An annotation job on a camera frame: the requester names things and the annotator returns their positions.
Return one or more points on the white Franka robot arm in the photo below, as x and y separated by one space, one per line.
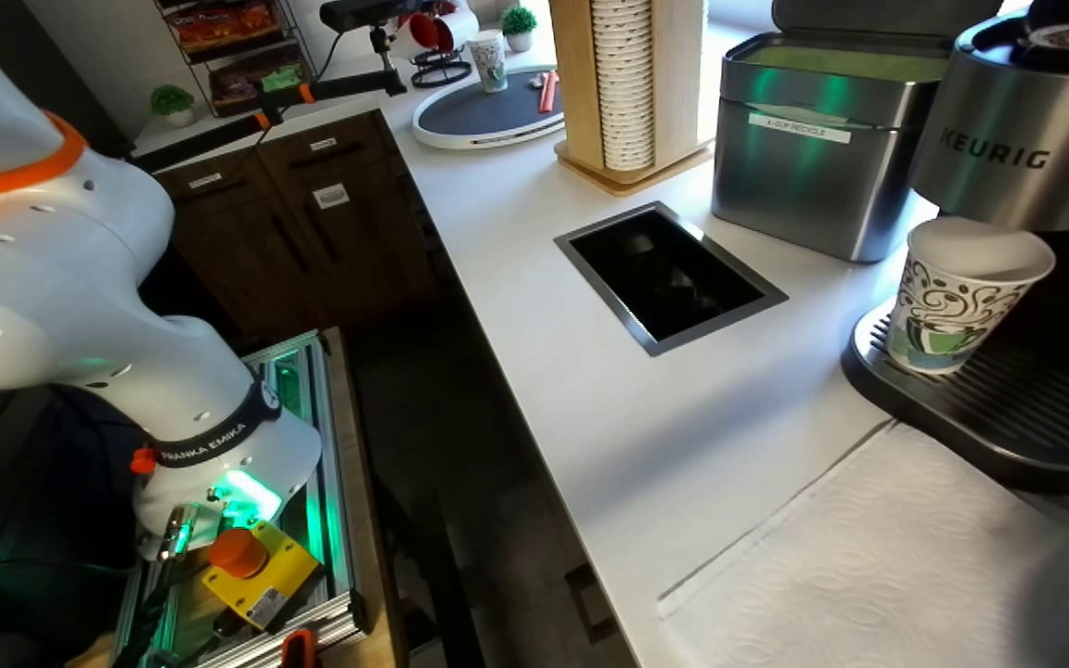
54 271

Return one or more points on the stainless steel recycling bin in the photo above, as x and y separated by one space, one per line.
807 188

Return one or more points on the silver black Keurig coffee maker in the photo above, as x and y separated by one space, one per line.
1018 148

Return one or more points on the black countertop trash opening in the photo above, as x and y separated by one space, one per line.
669 279

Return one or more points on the round dark turntable tray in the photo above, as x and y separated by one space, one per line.
500 115

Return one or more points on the small pink packet holder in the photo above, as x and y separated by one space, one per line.
546 91

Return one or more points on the white cabinet label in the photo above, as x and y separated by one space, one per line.
332 193

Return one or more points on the dark brown wooden cabinet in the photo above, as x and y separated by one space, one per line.
299 246

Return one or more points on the stack of white cups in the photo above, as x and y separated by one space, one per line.
624 88

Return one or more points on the small white patterned cup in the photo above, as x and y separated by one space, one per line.
491 60

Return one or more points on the wooden cup dispenser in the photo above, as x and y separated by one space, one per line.
681 88

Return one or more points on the small potted green plant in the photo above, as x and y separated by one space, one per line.
518 22

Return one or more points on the yellow emergency stop box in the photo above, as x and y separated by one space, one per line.
262 579

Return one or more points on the white paper towel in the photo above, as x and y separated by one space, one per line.
893 558

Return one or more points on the shelf with snack boxes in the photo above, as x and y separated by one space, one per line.
238 37

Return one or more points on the patterned white paper cup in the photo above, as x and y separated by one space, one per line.
959 300

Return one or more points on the small green fuzzy plant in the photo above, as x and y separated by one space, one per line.
172 103

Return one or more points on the metal robot mounting frame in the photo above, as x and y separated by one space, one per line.
343 495

